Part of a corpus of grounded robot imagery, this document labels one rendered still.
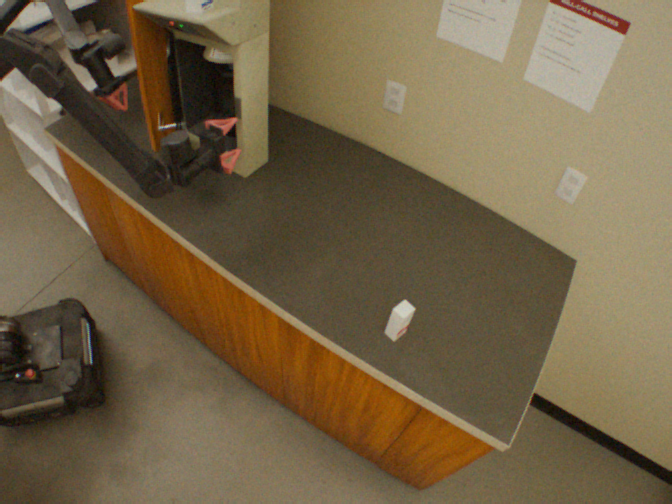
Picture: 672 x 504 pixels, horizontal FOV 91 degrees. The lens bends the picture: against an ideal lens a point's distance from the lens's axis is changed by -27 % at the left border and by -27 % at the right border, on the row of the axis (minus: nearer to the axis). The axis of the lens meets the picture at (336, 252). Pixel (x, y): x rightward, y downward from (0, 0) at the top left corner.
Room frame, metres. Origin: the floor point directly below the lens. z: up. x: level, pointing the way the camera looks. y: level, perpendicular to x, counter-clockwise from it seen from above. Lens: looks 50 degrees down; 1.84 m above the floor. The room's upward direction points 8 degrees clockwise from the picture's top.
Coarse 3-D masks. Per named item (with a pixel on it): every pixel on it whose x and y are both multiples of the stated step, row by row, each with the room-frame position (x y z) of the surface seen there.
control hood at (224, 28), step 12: (156, 0) 1.10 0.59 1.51; (168, 0) 1.10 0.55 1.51; (180, 0) 1.09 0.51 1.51; (144, 12) 1.05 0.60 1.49; (156, 12) 1.01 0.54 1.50; (168, 12) 0.98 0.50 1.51; (180, 12) 0.98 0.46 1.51; (192, 12) 0.98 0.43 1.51; (204, 12) 0.98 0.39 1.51; (216, 12) 0.98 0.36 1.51; (228, 12) 0.98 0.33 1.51; (192, 24) 0.95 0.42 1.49; (204, 24) 0.91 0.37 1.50; (216, 24) 0.94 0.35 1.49; (228, 24) 0.98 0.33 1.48; (204, 36) 1.02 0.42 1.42; (216, 36) 0.96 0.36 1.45; (228, 36) 0.97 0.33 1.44
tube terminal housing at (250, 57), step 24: (216, 0) 1.05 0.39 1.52; (240, 0) 1.01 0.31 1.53; (264, 0) 1.09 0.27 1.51; (240, 24) 1.01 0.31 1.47; (264, 24) 1.09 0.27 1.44; (216, 48) 1.06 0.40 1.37; (240, 48) 1.01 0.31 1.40; (264, 48) 1.09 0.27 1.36; (240, 72) 1.01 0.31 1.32; (264, 72) 1.09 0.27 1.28; (240, 96) 1.01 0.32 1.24; (264, 96) 1.09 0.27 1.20; (240, 120) 1.01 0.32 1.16; (264, 120) 1.09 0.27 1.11; (192, 144) 1.14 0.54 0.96; (240, 144) 1.02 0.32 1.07; (264, 144) 1.09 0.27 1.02; (240, 168) 1.02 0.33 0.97
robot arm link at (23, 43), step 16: (16, 32) 0.62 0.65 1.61; (0, 48) 0.56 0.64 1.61; (16, 48) 0.57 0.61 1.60; (32, 48) 0.60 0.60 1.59; (48, 48) 0.65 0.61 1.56; (0, 64) 0.56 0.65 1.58; (16, 64) 0.57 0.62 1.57; (32, 64) 0.58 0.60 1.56; (48, 64) 0.60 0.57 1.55; (0, 80) 0.56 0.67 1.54
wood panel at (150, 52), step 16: (128, 0) 1.12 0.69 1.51; (144, 0) 1.15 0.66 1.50; (128, 16) 1.12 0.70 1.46; (144, 16) 1.15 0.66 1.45; (144, 32) 1.14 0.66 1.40; (160, 32) 1.19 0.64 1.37; (144, 48) 1.13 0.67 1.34; (160, 48) 1.18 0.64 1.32; (144, 64) 1.12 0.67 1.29; (160, 64) 1.18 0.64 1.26; (144, 80) 1.11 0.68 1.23; (160, 80) 1.17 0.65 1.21; (144, 96) 1.12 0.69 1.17; (160, 96) 1.16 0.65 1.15
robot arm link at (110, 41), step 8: (72, 40) 0.96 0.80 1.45; (80, 40) 0.96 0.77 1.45; (96, 40) 0.99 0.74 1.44; (104, 40) 1.00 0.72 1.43; (112, 40) 0.99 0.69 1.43; (120, 40) 1.01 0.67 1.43; (80, 48) 0.94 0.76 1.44; (88, 48) 0.96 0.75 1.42; (112, 48) 0.98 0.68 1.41; (120, 48) 1.00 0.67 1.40; (80, 56) 0.94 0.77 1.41; (112, 56) 0.97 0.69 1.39
